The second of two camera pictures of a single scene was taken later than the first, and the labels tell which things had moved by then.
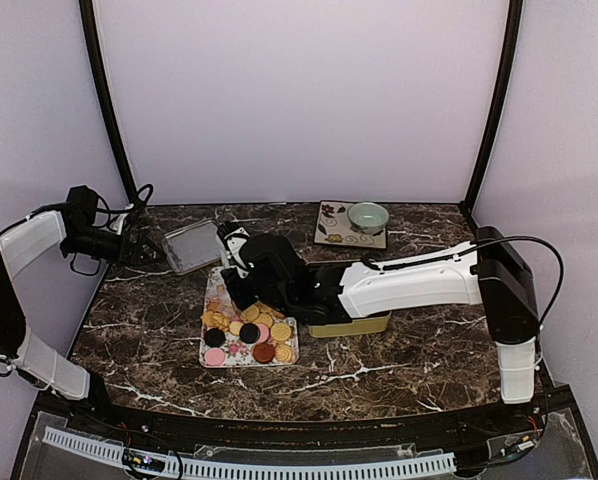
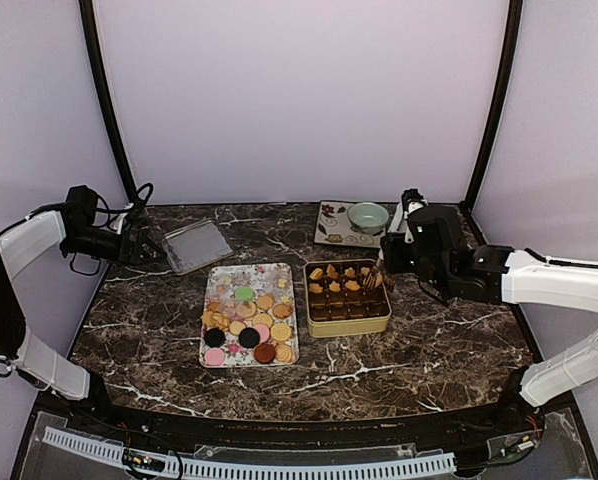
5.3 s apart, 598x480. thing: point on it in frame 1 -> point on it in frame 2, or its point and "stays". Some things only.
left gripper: x=135 y=250 stays
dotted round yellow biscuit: x=251 y=313 -> x=281 y=331
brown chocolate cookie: x=263 y=352 stays
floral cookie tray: x=249 y=336 stays
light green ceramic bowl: x=368 y=217 stays
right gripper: x=241 y=299 -> x=393 y=258
